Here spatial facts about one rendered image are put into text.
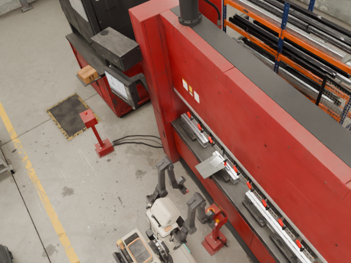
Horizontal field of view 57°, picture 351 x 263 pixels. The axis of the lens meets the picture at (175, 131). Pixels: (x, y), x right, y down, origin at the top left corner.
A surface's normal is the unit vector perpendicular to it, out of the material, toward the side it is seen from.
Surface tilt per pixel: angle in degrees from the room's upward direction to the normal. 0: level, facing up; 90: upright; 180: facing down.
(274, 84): 0
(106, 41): 0
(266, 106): 0
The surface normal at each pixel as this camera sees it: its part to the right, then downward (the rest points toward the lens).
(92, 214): -0.11, -0.62
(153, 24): 0.50, 0.65
